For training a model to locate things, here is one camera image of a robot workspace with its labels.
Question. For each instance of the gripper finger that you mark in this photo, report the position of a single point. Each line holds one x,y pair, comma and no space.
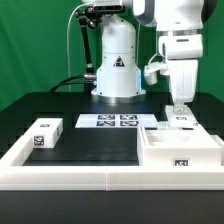
180,108

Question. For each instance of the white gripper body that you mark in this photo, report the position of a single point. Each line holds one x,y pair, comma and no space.
181,54

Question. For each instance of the white cabinet door piece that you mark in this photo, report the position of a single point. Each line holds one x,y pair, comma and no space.
180,120

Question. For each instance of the white cabinet body box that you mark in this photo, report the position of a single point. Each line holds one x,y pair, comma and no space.
168,148

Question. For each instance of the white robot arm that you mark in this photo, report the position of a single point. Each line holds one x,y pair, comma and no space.
118,79

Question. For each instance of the white flat marker plate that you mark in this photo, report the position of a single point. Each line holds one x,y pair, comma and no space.
116,121

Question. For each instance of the white block with markers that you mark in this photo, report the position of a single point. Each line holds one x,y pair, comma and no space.
46,132

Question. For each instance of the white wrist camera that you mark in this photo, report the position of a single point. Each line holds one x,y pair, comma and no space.
150,72

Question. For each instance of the black camera on mount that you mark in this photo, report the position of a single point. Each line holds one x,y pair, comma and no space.
111,9

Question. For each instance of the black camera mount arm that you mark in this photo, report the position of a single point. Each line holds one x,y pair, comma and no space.
86,20

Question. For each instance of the white U-shaped border frame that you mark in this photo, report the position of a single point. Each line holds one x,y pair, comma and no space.
15,175

